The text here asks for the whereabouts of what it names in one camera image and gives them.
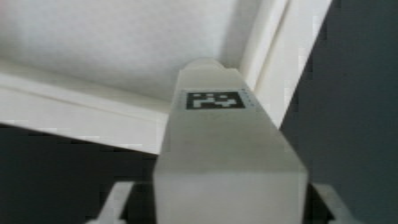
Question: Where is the white leg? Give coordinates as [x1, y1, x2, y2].
[153, 59, 309, 224]

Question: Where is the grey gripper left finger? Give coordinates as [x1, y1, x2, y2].
[85, 181, 155, 224]

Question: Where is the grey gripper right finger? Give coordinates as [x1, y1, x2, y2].
[306, 183, 363, 224]

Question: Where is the white desk top tray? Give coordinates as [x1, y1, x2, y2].
[0, 0, 332, 153]

